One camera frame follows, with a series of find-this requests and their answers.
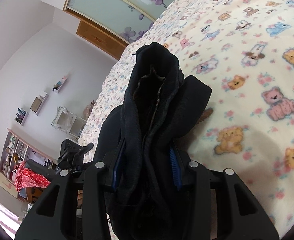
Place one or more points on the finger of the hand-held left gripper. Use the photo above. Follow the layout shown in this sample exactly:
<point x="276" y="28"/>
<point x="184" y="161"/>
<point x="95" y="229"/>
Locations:
<point x="86" y="148"/>

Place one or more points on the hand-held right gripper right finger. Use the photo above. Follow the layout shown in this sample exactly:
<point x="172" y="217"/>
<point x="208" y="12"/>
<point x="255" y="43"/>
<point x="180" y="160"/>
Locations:
<point x="175" y="170"/>

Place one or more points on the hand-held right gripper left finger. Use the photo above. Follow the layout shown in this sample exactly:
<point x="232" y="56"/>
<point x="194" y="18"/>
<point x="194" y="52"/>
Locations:
<point x="116" y="170"/>

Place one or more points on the black pants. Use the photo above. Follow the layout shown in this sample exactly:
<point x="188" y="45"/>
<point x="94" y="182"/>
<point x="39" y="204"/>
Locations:
<point x="147" y="120"/>

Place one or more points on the dark chair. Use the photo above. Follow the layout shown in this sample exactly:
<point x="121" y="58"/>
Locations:
<point x="40" y="166"/>

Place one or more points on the white side cabinet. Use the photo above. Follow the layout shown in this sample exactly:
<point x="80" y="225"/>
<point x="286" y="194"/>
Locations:
<point x="68" y="122"/>

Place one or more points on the brown plush toy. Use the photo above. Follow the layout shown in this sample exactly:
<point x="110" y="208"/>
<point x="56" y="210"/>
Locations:
<point x="88" y="108"/>

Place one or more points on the red patterned cloth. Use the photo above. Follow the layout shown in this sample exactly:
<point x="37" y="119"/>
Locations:
<point x="29" y="178"/>

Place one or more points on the wooden bookshelf desk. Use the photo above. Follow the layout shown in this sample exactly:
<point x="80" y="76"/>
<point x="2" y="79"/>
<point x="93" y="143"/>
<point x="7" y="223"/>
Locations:
<point x="11" y="152"/>

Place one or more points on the wooden door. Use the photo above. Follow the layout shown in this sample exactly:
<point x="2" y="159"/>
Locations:
<point x="99" y="40"/>

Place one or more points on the teddy bear printed blanket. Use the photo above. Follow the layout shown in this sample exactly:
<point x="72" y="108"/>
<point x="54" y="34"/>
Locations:
<point x="237" y="55"/>

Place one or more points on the glass floral wardrobe doors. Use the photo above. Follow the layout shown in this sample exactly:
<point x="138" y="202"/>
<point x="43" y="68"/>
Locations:
<point x="106" y="0"/>

